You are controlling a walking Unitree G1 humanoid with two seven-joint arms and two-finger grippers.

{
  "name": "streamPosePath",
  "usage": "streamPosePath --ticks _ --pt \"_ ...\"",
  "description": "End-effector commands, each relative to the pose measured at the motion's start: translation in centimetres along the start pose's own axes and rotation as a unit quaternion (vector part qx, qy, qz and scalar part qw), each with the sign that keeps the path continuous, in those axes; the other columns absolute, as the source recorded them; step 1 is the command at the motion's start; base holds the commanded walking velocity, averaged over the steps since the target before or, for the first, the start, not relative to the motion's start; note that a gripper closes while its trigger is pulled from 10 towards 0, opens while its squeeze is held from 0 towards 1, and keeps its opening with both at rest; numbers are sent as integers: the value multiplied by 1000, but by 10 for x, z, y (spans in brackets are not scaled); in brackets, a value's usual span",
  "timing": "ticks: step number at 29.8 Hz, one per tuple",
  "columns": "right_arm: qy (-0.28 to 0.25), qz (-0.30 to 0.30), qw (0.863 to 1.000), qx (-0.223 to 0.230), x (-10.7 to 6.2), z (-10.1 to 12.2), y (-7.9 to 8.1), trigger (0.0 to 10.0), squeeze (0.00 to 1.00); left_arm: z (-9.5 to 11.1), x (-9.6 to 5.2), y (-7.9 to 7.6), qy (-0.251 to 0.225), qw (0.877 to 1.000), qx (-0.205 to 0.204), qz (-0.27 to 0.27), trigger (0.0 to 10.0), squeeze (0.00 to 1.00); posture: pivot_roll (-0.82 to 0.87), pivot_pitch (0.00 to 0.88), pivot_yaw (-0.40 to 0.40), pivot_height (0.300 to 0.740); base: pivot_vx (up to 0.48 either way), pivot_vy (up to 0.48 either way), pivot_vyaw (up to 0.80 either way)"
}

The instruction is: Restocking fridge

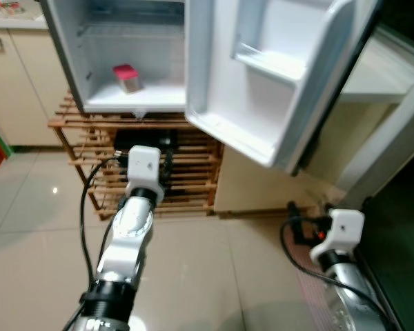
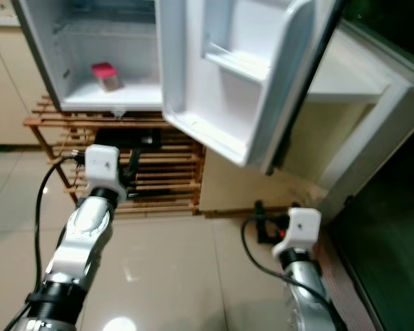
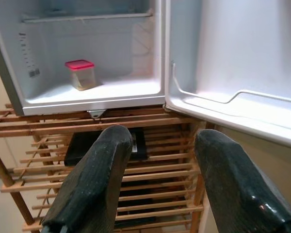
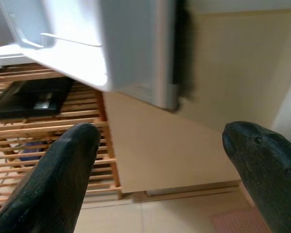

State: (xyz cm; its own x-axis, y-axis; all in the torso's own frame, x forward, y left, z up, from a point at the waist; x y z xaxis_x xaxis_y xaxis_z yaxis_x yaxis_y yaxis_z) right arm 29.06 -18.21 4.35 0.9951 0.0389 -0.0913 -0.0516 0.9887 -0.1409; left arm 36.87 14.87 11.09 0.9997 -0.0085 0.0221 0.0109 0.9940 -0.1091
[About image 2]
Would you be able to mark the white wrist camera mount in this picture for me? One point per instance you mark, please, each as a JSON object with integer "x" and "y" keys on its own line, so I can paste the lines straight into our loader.
{"x": 300, "y": 227}
{"x": 102, "y": 167}

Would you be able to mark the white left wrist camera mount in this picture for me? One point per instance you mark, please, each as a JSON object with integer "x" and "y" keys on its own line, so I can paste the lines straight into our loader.
{"x": 102, "y": 167}

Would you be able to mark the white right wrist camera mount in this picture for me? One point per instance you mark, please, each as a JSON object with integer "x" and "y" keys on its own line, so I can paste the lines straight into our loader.
{"x": 300, "y": 227}

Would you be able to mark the white fridge door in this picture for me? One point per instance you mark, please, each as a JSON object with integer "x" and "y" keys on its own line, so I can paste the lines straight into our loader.
{"x": 234, "y": 103}

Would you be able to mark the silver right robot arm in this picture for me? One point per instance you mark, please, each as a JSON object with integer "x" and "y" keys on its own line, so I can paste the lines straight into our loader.
{"x": 310, "y": 296}

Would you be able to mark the black box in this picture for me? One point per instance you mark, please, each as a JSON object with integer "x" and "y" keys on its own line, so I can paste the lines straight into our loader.
{"x": 131, "y": 137}

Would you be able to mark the wooden slatted rack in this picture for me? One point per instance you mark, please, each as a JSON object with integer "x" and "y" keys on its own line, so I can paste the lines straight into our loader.
{"x": 176, "y": 172}

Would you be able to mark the red lid food container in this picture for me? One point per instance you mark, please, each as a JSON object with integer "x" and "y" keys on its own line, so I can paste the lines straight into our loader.
{"x": 105, "y": 71}

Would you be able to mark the grey fridge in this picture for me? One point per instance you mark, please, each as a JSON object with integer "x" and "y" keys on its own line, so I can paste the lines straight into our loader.
{"x": 138, "y": 55}

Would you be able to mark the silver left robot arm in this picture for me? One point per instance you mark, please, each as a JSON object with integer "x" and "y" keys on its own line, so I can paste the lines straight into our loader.
{"x": 83, "y": 241}

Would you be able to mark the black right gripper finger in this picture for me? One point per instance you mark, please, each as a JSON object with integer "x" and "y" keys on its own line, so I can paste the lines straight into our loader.
{"x": 261, "y": 211}

